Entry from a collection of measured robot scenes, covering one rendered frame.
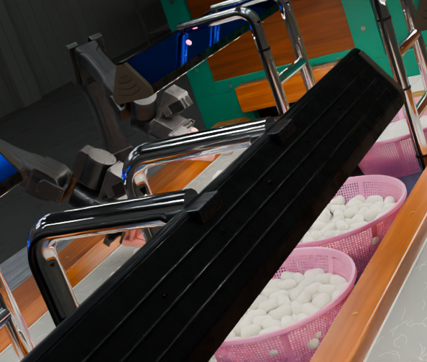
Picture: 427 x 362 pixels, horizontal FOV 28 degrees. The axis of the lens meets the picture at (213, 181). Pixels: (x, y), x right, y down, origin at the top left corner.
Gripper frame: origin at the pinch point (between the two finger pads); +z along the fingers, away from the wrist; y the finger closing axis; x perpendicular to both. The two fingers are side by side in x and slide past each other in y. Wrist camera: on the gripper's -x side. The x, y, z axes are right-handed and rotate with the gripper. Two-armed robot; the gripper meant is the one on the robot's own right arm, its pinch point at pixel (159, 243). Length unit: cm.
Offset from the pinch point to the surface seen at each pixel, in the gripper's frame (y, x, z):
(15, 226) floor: 224, 241, -158
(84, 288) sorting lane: -12.2, 8.5, -7.0
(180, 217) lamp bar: -77, -69, 25
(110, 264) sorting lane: -3.1, 8.6, -7.1
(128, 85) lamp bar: -0.9, -28.2, -15.5
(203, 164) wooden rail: 46.1, 10.9, -11.3
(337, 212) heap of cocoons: 6.5, -22.1, 26.5
